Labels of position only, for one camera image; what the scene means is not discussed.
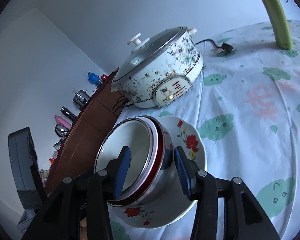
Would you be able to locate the white enamel bowl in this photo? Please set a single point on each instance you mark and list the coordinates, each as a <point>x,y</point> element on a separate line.
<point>123,154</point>

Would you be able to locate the red flower white plate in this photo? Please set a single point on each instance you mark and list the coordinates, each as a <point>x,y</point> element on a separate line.
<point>176,200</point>

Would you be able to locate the floral white tablecloth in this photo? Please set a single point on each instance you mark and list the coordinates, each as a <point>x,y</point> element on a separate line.
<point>246,109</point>

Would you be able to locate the small red object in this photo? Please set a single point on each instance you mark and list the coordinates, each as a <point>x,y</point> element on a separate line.
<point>104,77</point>

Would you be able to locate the steel rice cooker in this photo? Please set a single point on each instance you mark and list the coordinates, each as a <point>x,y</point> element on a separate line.
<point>81,98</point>

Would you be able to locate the floral electric cooking pot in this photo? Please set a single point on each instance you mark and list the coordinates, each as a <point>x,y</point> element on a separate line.
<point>159,69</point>

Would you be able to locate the brown wooden sideboard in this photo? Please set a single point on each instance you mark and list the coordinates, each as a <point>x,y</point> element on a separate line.
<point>79,150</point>

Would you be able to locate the red plastic bowl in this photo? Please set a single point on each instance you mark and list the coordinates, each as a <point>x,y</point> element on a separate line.
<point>150,158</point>

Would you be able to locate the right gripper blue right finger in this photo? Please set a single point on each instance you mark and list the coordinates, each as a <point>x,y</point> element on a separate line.
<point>244,217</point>

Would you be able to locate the steel kettle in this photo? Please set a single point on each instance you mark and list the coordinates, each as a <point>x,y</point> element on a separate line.
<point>60,130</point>

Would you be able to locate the pink thermos flask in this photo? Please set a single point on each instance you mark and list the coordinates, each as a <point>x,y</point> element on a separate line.
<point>63,122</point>

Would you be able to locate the black power cord plug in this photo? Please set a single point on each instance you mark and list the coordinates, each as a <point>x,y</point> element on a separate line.
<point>224,47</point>

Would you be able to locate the green thermos bottle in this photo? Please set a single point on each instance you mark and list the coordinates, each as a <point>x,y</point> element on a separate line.
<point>279,23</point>

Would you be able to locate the black thermos flask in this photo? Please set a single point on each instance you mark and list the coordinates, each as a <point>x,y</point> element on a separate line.
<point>68,114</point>

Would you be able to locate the stainless steel bowl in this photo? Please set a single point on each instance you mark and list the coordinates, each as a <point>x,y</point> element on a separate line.
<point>157,173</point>

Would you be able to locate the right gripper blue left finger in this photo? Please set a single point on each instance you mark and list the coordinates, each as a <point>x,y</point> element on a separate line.
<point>85,197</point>

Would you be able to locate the blue water bottle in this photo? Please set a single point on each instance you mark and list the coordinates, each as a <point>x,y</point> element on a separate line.
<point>94,79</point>

